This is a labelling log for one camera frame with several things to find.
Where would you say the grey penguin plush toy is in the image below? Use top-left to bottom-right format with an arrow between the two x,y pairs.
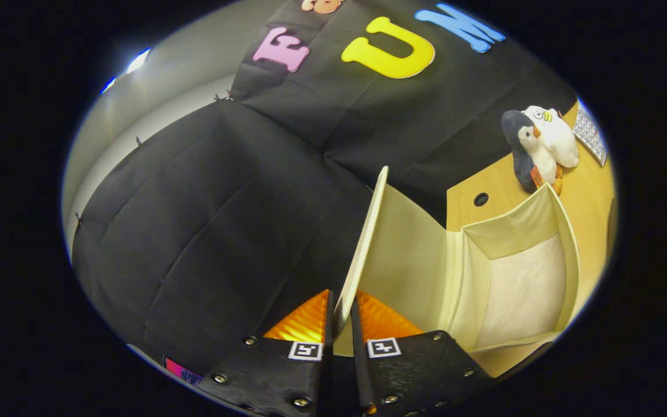
501,109 -> 563,195

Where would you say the pink printed object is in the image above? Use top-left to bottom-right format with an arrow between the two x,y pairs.
163,356 -> 203,386

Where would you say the black backdrop cloth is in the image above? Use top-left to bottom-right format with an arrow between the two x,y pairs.
72,0 -> 577,377

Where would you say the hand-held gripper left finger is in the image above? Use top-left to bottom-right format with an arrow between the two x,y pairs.
197,290 -> 335,417

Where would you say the beige fabric storage box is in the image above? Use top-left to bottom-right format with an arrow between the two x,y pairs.
333,166 -> 581,357

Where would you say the grey patterned white book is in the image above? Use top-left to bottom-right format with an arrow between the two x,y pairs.
572,97 -> 608,167

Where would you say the white duck plush toy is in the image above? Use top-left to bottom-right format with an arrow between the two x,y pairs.
522,105 -> 581,169

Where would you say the small ceiling light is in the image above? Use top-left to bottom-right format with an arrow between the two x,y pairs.
126,47 -> 152,75

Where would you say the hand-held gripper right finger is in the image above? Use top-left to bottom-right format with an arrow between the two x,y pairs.
350,291 -> 494,417

